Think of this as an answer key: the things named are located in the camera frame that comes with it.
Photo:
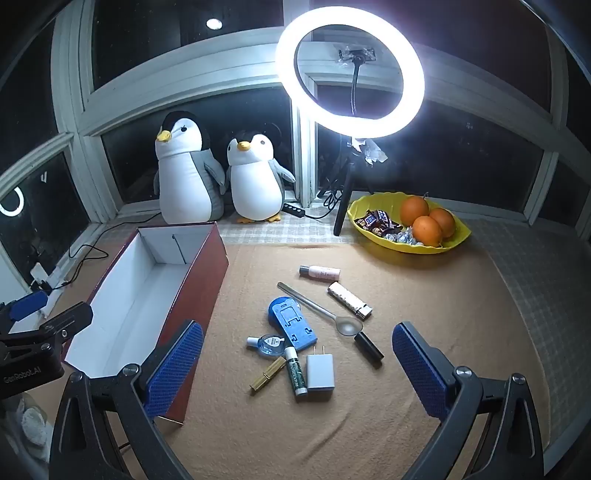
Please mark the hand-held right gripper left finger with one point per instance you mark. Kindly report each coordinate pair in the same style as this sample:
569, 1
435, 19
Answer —
175, 364

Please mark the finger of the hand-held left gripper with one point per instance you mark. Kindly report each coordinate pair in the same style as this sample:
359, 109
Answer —
69, 319
28, 305

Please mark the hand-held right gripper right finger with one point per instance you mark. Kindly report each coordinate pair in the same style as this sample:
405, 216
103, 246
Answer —
418, 364

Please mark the black lipstick tube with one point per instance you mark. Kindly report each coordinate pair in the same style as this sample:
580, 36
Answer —
368, 348

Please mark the red cardboard box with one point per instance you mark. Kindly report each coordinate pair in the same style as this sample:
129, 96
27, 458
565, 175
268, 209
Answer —
138, 295

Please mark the white patterned lighter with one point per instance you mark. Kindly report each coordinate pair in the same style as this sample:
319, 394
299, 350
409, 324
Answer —
348, 300

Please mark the small blue sanitizer bottle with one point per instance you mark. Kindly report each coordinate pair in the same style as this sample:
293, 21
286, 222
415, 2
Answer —
270, 345

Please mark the white charger plug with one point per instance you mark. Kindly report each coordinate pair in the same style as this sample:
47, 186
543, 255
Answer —
320, 371

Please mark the metal spoon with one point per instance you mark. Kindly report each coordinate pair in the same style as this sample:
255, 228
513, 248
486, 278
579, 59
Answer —
314, 307

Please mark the green lip balm stick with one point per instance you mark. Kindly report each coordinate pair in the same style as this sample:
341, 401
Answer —
294, 371

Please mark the blue phone stand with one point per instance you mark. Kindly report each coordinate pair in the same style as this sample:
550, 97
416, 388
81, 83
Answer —
291, 323

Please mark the white power strip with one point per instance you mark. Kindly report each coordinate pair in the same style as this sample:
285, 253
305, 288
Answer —
46, 279

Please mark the white textured cloth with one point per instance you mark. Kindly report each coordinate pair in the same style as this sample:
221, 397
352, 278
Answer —
33, 422

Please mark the silver foil candy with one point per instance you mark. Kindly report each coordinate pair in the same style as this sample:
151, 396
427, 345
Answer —
393, 236
411, 237

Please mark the small pink bottle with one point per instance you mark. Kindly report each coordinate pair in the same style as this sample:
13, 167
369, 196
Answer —
323, 273

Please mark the orange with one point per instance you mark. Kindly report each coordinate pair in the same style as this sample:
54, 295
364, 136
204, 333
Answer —
427, 230
414, 210
444, 220

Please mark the yellow plastic bowl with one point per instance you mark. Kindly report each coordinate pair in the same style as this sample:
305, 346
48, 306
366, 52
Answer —
364, 205

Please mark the large penguin plush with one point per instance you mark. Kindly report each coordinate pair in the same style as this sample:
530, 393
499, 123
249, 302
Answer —
184, 184

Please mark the black tripod stand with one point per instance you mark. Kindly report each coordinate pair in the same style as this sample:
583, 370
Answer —
344, 198

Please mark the black inline controller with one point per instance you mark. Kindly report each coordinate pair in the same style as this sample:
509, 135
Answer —
293, 209

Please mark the small penguin plush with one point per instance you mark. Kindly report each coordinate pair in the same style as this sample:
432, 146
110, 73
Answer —
256, 184

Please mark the crumpled plastic wrap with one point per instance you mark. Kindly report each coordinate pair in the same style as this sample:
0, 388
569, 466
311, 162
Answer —
374, 151

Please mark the black gooseneck phone clamp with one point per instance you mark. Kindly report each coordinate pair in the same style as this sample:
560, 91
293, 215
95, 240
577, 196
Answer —
355, 83

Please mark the white window frame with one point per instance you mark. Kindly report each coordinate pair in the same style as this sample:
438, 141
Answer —
184, 60

